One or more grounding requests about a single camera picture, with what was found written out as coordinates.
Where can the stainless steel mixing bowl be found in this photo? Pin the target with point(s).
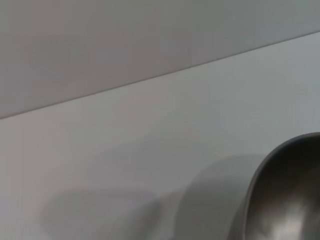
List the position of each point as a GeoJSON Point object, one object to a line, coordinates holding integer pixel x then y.
{"type": "Point", "coordinates": [287, 190]}

